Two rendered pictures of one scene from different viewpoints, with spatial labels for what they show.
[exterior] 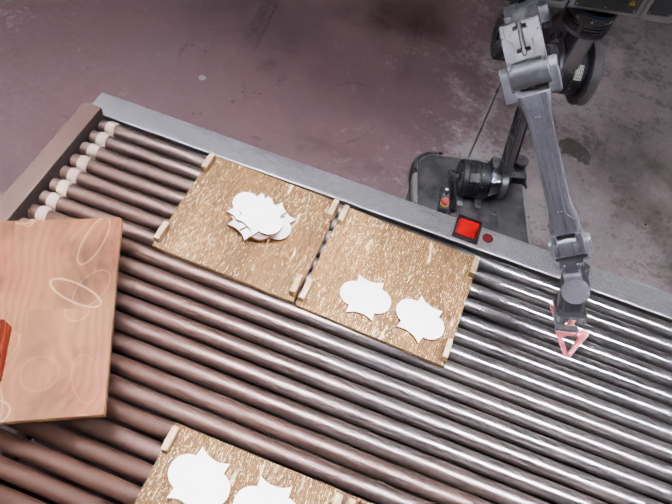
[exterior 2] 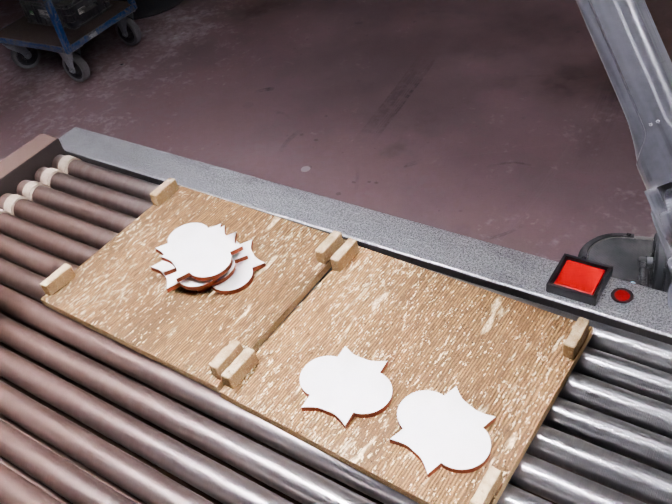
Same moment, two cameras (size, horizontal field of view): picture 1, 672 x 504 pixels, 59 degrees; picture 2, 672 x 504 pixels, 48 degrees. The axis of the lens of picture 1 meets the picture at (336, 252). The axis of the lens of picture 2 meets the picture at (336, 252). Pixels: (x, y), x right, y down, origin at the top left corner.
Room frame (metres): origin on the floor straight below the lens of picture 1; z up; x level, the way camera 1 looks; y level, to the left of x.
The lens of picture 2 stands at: (0.19, -0.46, 1.76)
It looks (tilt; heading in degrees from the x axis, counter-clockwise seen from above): 41 degrees down; 31
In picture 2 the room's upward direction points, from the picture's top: 12 degrees counter-clockwise
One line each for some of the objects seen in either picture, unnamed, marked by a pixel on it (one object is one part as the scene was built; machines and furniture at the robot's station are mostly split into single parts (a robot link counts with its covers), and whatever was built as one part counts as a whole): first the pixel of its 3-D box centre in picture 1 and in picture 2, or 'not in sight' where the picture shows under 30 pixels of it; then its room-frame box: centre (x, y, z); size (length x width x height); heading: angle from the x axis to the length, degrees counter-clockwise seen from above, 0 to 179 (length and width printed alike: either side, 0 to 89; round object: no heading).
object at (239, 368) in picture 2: (305, 290); (240, 367); (0.73, 0.06, 0.95); 0.06 x 0.02 x 0.03; 168
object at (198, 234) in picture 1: (250, 224); (194, 272); (0.91, 0.25, 0.93); 0.41 x 0.35 x 0.02; 79
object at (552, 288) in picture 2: (467, 229); (579, 279); (1.05, -0.36, 0.92); 0.08 x 0.08 x 0.02; 80
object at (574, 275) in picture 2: (467, 229); (579, 279); (1.05, -0.36, 0.92); 0.06 x 0.06 x 0.01; 80
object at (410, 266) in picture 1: (390, 282); (405, 362); (0.82, -0.16, 0.93); 0.41 x 0.35 x 0.02; 78
